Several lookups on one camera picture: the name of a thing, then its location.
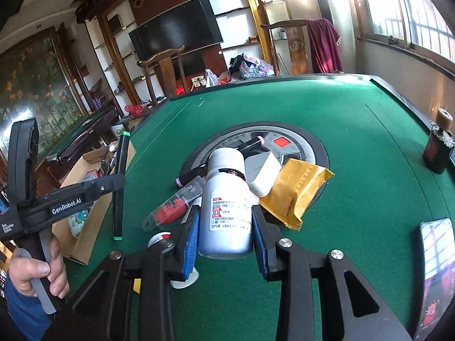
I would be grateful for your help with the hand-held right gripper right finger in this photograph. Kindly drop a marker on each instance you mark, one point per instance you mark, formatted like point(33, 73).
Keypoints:
point(258, 245)

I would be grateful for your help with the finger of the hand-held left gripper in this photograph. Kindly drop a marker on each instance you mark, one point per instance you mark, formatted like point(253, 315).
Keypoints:
point(108, 185)

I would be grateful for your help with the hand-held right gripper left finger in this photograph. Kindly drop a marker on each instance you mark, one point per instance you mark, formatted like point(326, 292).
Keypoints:
point(192, 241)

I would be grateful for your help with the black marker with green caps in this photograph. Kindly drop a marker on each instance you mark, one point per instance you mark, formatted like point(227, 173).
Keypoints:
point(118, 216)

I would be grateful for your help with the white plastic pill bottle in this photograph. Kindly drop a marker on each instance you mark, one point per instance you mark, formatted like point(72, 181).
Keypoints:
point(225, 216)

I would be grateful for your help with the cardboard box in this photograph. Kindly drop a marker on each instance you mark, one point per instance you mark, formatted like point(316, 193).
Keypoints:
point(87, 243)

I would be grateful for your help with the yellow foil packet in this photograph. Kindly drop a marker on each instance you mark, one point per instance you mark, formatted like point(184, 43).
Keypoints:
point(298, 188)

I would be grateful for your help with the person's left forearm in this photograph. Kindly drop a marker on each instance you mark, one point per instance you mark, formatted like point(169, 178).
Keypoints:
point(25, 309)

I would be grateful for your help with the person's left hand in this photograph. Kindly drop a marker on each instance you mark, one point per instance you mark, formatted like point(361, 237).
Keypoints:
point(26, 273)

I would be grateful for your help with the red and white packaged tube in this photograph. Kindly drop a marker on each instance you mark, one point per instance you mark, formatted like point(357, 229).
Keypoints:
point(170, 207)

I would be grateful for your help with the teal and white packet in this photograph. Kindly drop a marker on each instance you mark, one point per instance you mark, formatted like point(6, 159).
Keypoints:
point(79, 220)

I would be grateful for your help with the dark green topped mahjong table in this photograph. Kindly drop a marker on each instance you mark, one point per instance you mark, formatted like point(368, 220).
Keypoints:
point(89, 124)

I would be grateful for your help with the small white carton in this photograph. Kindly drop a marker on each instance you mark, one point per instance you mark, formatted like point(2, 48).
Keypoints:
point(265, 170)

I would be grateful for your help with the red plastic bag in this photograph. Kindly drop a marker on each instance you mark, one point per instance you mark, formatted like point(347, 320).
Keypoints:
point(134, 110)

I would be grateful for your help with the black pen with pink caps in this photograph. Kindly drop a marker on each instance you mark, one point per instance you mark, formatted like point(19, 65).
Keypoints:
point(250, 144)

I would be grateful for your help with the round table control panel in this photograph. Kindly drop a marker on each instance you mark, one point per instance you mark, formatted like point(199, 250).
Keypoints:
point(295, 142)

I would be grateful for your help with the plain wooden armchair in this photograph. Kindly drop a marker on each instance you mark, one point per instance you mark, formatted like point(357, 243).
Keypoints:
point(167, 71)

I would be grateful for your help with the white power strip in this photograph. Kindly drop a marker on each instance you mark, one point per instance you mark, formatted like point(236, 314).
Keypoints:
point(199, 82)

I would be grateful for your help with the clear plastic bag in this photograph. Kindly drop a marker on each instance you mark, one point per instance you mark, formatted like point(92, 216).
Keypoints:
point(211, 78)

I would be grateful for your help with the black flat screen television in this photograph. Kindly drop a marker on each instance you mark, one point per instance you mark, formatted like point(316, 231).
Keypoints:
point(174, 28)

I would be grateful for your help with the pile of patterned clothes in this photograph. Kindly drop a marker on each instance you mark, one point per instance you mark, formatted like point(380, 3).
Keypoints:
point(252, 67)

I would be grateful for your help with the black smartphone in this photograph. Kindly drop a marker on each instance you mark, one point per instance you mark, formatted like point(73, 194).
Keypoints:
point(437, 266)

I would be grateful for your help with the carved wooden chair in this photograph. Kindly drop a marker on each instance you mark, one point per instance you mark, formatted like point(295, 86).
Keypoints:
point(297, 49)

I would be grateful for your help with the dark bottle with wooden stopper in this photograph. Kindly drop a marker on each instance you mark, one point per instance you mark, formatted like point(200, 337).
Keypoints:
point(435, 149)

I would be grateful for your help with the wooden framed window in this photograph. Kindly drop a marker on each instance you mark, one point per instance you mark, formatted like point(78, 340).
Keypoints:
point(419, 14)

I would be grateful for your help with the floral wall mural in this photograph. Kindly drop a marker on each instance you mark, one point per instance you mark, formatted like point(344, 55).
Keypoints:
point(32, 88)

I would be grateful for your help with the wooden wall shelving unit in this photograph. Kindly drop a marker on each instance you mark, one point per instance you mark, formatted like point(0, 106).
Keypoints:
point(234, 17)

